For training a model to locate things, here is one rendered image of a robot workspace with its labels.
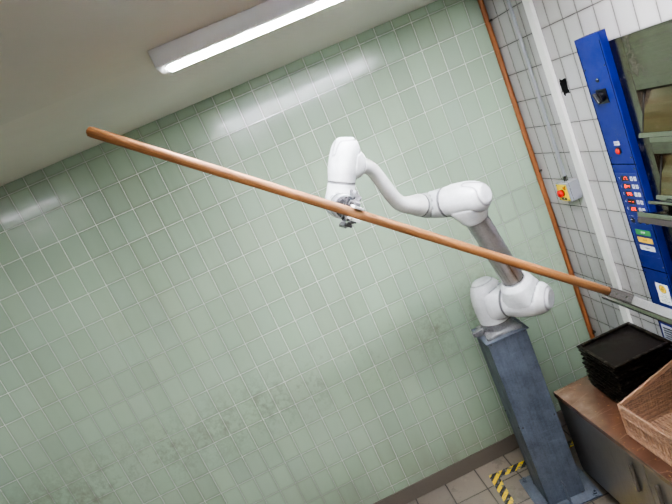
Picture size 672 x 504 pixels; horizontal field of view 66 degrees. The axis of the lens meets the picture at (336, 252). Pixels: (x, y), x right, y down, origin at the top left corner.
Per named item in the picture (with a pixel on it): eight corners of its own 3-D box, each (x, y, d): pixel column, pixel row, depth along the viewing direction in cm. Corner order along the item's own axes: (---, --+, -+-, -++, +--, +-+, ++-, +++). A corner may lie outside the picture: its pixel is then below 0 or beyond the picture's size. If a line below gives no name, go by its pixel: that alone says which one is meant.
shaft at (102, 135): (83, 135, 143) (86, 124, 143) (87, 136, 146) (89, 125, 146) (609, 296, 175) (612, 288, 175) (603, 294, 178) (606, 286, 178)
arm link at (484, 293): (487, 310, 270) (473, 273, 265) (520, 309, 256) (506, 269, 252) (473, 327, 259) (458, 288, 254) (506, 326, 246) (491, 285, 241)
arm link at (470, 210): (519, 299, 257) (563, 297, 241) (509, 324, 248) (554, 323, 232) (443, 178, 226) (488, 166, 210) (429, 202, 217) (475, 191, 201)
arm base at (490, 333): (468, 332, 269) (464, 322, 268) (507, 315, 269) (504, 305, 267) (480, 345, 251) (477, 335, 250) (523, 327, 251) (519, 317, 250)
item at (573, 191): (572, 195, 273) (566, 177, 271) (583, 196, 263) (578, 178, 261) (559, 201, 273) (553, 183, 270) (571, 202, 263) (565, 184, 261)
